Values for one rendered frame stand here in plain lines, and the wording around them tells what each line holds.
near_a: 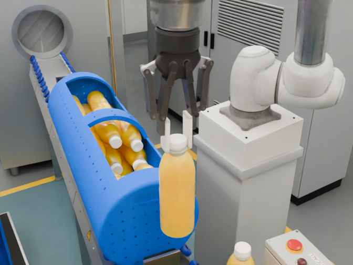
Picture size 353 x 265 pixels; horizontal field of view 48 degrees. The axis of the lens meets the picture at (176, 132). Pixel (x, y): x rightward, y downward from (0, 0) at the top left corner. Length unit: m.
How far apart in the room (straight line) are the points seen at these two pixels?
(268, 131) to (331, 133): 1.39
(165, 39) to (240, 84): 0.84
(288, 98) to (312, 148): 1.34
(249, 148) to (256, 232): 0.44
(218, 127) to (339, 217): 1.65
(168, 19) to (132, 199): 0.51
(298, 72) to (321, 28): 0.17
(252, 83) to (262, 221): 0.61
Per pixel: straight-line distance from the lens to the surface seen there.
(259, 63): 1.45
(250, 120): 1.53
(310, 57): 1.36
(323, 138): 2.82
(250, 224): 1.71
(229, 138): 1.51
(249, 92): 1.48
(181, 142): 0.75
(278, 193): 1.73
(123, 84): 2.42
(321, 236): 2.82
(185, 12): 0.64
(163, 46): 0.67
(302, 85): 1.41
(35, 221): 2.93
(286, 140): 1.60
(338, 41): 2.56
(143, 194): 1.01
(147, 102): 0.71
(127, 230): 1.07
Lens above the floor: 1.81
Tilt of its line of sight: 28 degrees down
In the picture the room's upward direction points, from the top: straight up
